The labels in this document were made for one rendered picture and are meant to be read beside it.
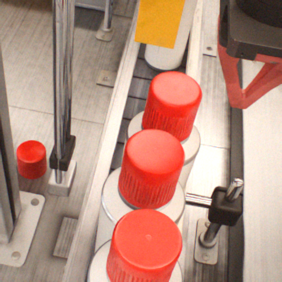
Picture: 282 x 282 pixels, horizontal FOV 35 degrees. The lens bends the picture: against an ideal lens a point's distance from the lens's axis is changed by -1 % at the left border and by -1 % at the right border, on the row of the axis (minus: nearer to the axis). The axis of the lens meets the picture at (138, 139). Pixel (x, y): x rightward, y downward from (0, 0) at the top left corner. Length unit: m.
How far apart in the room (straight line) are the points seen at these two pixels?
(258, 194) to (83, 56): 0.34
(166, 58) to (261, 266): 0.28
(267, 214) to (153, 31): 0.25
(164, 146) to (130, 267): 0.07
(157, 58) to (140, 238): 0.40
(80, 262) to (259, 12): 0.21
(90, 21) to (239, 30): 0.49
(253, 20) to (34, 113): 0.36
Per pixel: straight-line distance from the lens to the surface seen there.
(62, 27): 0.31
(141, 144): 0.24
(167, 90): 0.27
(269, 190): 0.51
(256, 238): 0.48
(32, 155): 0.51
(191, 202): 0.44
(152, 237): 0.21
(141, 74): 0.59
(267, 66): 0.37
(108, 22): 0.73
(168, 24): 0.32
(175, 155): 0.24
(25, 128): 0.58
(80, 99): 0.62
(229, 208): 0.43
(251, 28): 0.30
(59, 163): 0.41
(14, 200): 0.47
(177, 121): 0.27
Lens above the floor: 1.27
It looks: 49 degrees down
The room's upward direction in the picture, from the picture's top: 12 degrees clockwise
